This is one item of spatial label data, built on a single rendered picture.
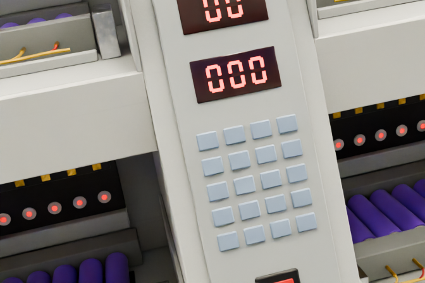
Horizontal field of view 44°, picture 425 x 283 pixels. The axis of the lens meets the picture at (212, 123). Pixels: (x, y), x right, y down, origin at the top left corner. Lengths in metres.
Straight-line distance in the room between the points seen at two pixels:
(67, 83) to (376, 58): 0.17
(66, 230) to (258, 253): 0.22
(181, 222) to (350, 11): 0.17
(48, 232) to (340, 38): 0.29
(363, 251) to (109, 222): 0.21
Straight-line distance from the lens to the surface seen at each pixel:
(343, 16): 0.36
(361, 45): 0.31
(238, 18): 0.28
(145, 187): 0.48
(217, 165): 0.28
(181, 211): 0.28
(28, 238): 0.47
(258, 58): 0.28
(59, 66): 0.33
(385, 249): 0.40
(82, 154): 0.29
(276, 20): 0.29
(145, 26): 0.28
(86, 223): 0.46
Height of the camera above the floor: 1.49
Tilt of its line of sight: 3 degrees down
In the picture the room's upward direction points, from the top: 11 degrees counter-clockwise
